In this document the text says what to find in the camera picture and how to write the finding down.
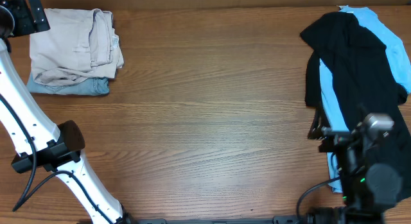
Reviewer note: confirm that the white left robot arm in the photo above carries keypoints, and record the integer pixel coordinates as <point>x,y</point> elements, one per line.
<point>38,141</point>

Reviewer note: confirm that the beige cargo shorts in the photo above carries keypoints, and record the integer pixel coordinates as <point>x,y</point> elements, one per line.
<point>79,45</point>

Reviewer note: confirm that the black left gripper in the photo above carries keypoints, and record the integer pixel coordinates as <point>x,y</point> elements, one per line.
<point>24,17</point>

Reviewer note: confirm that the light blue t-shirt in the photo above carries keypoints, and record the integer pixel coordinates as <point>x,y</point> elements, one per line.
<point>396,56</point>

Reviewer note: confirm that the black shirt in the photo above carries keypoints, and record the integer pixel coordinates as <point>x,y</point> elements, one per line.
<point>361,76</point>

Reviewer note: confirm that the folded light blue jeans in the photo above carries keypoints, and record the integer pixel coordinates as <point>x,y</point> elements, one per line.
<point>90,87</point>

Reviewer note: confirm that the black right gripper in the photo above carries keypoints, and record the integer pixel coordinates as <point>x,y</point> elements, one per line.
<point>336,134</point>

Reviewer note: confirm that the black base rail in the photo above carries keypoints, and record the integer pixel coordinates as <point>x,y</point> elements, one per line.
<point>224,221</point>

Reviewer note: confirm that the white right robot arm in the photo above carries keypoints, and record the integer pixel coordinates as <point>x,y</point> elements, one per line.
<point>368,189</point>

